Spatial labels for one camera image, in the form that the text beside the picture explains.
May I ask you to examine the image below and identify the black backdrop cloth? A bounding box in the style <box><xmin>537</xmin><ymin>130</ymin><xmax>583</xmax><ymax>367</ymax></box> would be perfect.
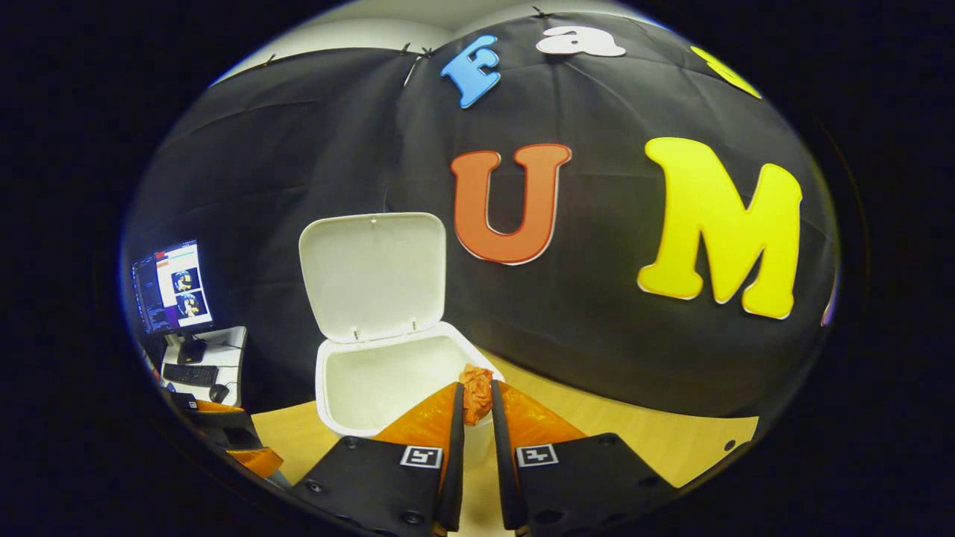
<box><xmin>122</xmin><ymin>11</ymin><xmax>842</xmax><ymax>418</ymax></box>

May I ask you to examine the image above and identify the black computer monitor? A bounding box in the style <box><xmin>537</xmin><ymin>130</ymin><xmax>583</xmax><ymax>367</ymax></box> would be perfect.
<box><xmin>132</xmin><ymin>240</ymin><xmax>217</xmax><ymax>365</ymax></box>

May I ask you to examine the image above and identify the white desktop garbage bin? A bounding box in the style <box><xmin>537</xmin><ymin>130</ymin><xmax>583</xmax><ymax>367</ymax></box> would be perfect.
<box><xmin>298</xmin><ymin>213</ymin><xmax>507</xmax><ymax>471</ymax></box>

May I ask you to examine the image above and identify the wooden desktop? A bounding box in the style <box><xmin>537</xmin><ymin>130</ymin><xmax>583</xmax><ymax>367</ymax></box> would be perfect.
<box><xmin>250</xmin><ymin>351</ymin><xmax>760</xmax><ymax>537</ymax></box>

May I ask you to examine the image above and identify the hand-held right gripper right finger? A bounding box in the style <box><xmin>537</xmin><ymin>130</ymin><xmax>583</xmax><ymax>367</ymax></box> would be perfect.
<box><xmin>490</xmin><ymin>380</ymin><xmax>680</xmax><ymax>537</ymax></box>

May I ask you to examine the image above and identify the white side desk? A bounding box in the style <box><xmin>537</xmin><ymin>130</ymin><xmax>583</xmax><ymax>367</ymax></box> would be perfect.
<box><xmin>160</xmin><ymin>326</ymin><xmax>248</xmax><ymax>407</ymax></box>

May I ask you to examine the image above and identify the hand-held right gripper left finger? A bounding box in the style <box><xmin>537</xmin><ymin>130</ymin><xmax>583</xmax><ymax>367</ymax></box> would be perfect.
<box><xmin>291</xmin><ymin>382</ymin><xmax>465</xmax><ymax>537</ymax></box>

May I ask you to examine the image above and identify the black keyboard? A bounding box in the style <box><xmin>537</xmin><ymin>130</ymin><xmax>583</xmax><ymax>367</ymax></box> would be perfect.
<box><xmin>163</xmin><ymin>363</ymin><xmax>219</xmax><ymax>386</ymax></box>

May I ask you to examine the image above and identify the orange paper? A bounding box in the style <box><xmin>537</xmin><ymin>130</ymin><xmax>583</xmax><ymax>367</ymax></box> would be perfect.
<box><xmin>457</xmin><ymin>364</ymin><xmax>495</xmax><ymax>426</ymax></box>

